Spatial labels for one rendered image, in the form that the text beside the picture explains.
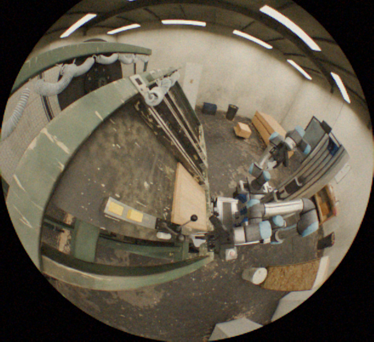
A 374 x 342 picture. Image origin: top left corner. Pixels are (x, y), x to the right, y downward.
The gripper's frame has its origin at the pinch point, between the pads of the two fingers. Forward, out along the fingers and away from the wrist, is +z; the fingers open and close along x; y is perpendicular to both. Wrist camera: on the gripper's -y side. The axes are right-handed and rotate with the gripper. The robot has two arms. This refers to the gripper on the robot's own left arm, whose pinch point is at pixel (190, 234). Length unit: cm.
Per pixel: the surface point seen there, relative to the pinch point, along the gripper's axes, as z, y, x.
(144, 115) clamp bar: 9, -62, -21
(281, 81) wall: -447, -444, 326
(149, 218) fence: 8.1, -11.0, -17.1
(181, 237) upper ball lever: -3.1, -3.2, -13.3
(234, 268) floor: -1, 118, 142
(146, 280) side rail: 7.2, 12.8, -24.8
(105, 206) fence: 8.6, -15.6, -35.0
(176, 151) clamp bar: 8, -51, 10
